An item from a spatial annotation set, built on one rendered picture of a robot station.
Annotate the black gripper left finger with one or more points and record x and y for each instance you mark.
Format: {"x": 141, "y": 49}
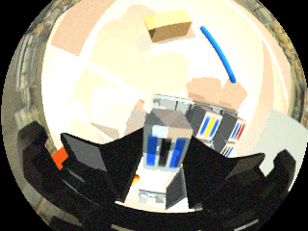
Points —
{"x": 118, "y": 160}

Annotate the white flat panel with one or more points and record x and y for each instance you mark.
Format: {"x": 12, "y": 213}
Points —
{"x": 281, "y": 131}

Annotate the orange-handled screwdriver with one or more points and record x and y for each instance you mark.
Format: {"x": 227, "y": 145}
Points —
{"x": 137, "y": 178}

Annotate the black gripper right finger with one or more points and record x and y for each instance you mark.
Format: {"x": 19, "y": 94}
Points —
{"x": 206, "y": 170}

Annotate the blue rod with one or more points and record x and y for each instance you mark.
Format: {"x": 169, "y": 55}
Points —
{"x": 220, "y": 52}

